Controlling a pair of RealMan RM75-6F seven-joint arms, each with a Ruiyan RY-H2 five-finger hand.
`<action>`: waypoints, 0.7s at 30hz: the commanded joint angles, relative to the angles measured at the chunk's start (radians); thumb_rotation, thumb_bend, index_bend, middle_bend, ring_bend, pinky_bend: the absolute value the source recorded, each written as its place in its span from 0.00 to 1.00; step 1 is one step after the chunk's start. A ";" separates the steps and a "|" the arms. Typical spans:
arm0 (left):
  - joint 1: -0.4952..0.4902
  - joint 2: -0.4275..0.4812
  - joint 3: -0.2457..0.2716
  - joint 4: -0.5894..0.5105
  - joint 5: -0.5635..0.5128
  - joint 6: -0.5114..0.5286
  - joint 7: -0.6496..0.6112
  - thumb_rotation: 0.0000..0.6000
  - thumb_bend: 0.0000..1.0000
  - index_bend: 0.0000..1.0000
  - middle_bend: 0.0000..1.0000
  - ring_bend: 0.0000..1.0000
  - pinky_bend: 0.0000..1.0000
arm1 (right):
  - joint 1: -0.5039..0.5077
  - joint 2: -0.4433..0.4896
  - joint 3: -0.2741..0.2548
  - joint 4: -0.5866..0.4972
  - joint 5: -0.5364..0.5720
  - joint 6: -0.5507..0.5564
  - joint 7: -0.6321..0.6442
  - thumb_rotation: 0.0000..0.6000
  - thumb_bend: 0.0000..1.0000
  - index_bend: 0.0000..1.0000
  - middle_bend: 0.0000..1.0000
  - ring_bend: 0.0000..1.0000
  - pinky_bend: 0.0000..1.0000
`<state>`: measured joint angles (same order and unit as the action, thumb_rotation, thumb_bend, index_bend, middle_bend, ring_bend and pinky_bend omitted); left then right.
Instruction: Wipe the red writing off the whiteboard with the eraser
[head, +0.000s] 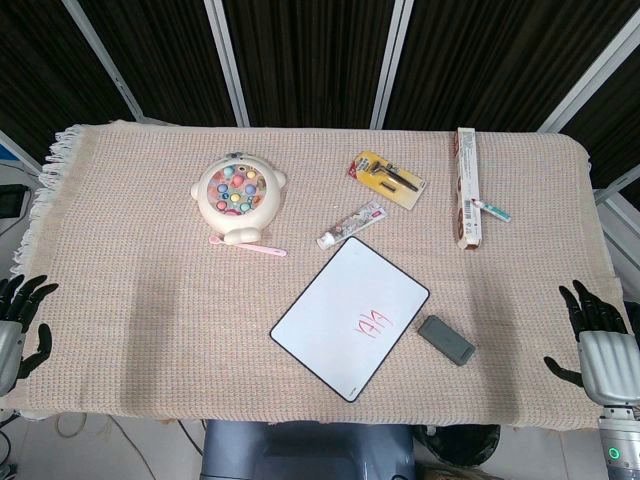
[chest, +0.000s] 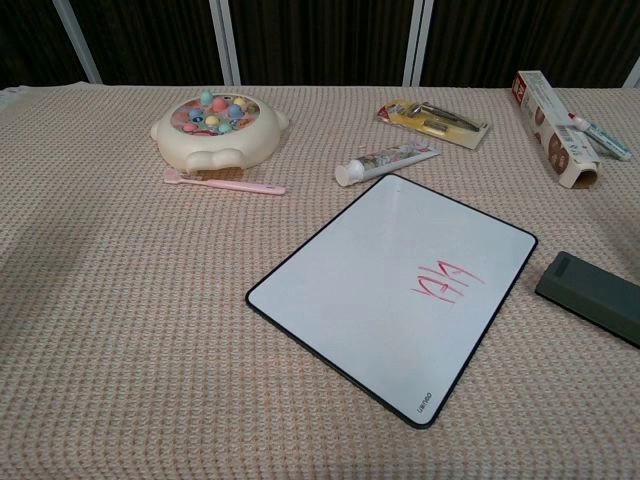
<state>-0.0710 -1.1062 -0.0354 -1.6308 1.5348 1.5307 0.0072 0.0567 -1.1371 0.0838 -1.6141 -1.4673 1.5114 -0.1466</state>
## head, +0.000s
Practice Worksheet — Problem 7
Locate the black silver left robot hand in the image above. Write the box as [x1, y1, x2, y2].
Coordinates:
[0, 273, 60, 396]

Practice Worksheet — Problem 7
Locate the black bin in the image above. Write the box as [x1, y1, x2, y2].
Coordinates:
[424, 423, 501, 471]

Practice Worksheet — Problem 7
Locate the long white brown carton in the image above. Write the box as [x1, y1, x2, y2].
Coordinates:
[454, 126, 485, 251]

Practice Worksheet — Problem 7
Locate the small teal white tube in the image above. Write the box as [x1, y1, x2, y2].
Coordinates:
[464, 196, 512, 223]

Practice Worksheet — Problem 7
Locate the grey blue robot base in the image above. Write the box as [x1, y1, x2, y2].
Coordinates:
[199, 418, 417, 480]

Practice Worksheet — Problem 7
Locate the small white whiteboard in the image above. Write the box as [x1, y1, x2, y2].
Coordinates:
[269, 236, 432, 404]

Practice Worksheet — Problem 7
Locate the white metal partition post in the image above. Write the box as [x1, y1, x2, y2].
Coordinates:
[203, 0, 251, 127]
[368, 0, 416, 129]
[62, 0, 147, 122]
[537, 9, 640, 134]

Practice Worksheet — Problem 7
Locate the patterned toothpaste tube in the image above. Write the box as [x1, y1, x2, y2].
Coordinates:
[315, 200, 389, 251]

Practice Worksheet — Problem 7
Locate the pink toy fishing rod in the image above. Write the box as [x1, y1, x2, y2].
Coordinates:
[208, 234, 289, 258]

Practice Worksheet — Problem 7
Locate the cream round fishing toy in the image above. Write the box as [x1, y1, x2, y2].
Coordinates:
[190, 152, 288, 246]

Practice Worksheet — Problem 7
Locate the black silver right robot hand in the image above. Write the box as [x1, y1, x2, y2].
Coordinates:
[543, 279, 640, 405]

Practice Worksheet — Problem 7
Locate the black device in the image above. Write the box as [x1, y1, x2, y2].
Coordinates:
[0, 183, 29, 220]

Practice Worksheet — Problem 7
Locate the yellow razor blister pack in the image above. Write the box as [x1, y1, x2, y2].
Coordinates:
[346, 150, 427, 211]

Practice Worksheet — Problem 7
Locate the grey whiteboard eraser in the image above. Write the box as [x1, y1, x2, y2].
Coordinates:
[417, 314, 477, 369]

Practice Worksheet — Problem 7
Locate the beige woven tablecloth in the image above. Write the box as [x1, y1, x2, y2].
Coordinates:
[9, 119, 626, 431]

